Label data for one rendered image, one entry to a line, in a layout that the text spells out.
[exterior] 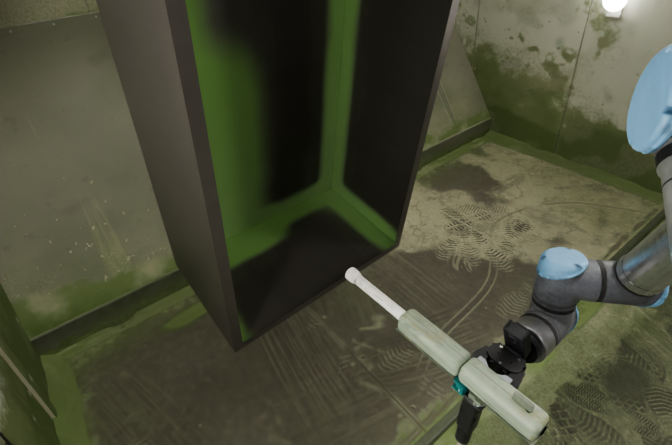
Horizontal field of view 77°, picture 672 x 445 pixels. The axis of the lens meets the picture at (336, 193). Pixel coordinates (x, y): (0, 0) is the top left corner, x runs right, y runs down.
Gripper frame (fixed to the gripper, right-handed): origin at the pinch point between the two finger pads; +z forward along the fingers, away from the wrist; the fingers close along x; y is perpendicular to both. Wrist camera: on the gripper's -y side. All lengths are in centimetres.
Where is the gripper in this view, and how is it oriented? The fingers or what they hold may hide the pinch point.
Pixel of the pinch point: (472, 391)
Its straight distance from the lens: 91.1
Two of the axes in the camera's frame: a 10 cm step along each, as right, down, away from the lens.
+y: -0.5, 8.6, 5.1
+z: -7.6, 3.0, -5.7
